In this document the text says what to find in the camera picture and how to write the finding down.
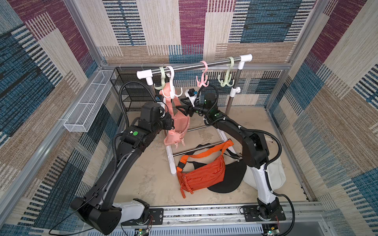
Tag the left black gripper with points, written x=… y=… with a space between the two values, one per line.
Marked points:
x=168 y=119

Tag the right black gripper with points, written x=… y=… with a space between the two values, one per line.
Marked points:
x=190 y=109

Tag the pink crossbody bag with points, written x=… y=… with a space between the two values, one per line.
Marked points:
x=181 y=122

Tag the orange crossbody bag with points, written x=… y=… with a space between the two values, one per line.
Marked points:
x=205 y=176

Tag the white metal garment rack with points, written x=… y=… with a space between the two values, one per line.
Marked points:
x=148 y=74

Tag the black crossbody bag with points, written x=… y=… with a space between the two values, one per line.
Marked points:
x=234 y=172

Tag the cream white crossbody bag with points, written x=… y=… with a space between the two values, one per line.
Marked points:
x=276 y=174

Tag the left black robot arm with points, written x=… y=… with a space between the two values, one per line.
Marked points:
x=97 y=207

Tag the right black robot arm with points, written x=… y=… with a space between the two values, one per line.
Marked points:
x=259 y=148

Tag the white plastic hook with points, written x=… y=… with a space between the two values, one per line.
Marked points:
x=172 y=93

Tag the pink plastic hook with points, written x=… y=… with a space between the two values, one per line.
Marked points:
x=203 y=82

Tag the left green plastic hook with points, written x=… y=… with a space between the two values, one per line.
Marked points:
x=162 y=79

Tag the green plastic hook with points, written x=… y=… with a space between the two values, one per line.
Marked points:
x=162 y=79
x=227 y=81

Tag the right green plastic hook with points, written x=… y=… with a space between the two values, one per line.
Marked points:
x=227 y=81

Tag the black mesh shelf rack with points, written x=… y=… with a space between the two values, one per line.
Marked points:
x=134 y=95

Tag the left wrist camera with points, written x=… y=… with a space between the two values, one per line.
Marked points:
x=191 y=94

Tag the white wire mesh basket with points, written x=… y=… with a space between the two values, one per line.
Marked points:
x=85 y=111

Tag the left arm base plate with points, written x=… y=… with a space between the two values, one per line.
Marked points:
x=155 y=217

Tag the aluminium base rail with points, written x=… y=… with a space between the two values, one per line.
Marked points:
x=228 y=220

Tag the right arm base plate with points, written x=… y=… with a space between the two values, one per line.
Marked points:
x=255 y=213

